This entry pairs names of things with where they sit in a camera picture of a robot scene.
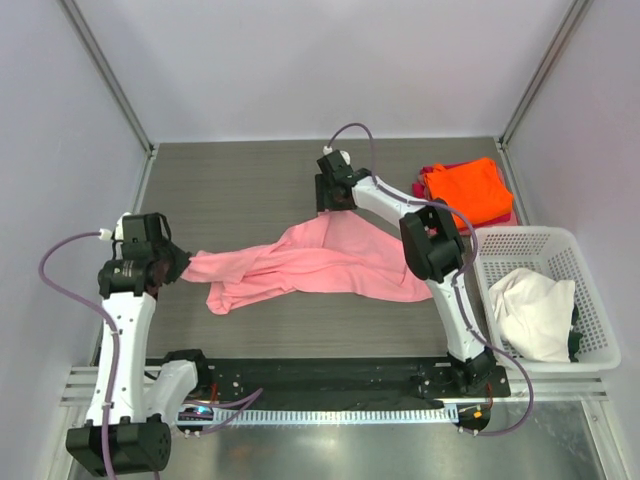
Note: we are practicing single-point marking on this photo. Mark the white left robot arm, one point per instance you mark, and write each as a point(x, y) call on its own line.
point(128, 424)

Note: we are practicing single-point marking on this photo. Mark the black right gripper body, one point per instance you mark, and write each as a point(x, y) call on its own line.
point(330, 200)

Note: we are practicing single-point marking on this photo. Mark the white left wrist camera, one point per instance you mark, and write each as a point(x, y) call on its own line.
point(114, 234)

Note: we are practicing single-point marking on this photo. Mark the aluminium frame post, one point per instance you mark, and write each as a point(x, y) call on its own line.
point(102, 66)
point(559, 42)

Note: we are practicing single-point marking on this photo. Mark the salmon folded t shirt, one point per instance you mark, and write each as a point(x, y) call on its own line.
point(505, 217)

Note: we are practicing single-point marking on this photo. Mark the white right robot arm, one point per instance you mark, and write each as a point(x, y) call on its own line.
point(433, 250)

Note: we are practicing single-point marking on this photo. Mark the white slotted cable duct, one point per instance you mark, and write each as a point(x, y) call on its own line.
point(203, 419)

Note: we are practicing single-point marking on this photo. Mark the orange folded t shirt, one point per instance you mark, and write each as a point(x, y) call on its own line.
point(472, 192)

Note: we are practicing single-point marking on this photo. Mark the pink t shirt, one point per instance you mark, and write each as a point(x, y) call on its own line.
point(336, 252)

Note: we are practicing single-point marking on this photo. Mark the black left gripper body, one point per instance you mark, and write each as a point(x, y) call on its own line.
point(174, 259)

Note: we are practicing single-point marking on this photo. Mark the dark green t shirt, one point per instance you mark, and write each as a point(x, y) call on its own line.
point(574, 337)

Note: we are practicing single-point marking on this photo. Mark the right aluminium frame post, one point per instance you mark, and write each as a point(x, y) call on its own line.
point(559, 42)

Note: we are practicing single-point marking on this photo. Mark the white t shirt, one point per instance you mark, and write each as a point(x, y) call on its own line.
point(533, 314)

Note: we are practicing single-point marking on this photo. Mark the left aluminium frame post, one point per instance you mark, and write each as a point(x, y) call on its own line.
point(102, 66)

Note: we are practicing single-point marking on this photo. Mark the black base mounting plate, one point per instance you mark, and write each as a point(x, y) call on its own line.
point(345, 384)

